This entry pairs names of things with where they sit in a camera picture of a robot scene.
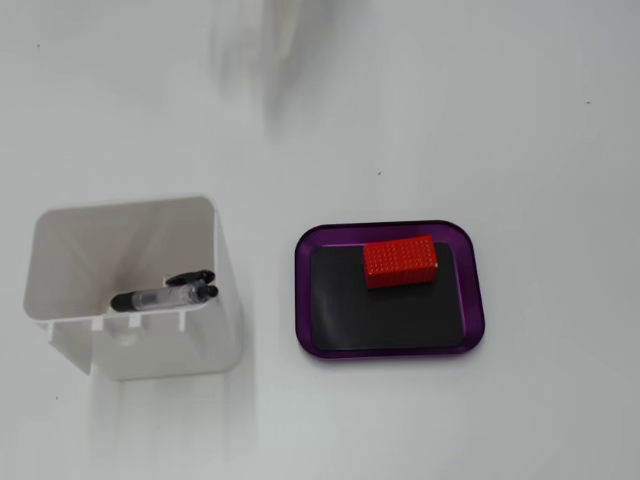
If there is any purple metal tray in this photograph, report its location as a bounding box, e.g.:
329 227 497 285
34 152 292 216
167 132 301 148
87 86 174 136
293 218 486 362

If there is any white square pen holder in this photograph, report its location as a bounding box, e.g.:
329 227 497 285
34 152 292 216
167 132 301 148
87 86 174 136
22 193 245 382

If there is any red studded block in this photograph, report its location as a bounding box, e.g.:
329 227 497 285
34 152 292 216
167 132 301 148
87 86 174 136
362 235 440 290

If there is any black clear gel pen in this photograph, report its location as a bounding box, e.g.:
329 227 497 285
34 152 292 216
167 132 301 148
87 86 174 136
110 268 220 314

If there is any white movable gripper finger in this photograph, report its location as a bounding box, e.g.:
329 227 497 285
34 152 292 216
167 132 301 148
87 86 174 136
237 0 304 76

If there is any black tray mat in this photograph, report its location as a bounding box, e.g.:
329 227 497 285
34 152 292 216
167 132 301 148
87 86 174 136
309 243 465 351

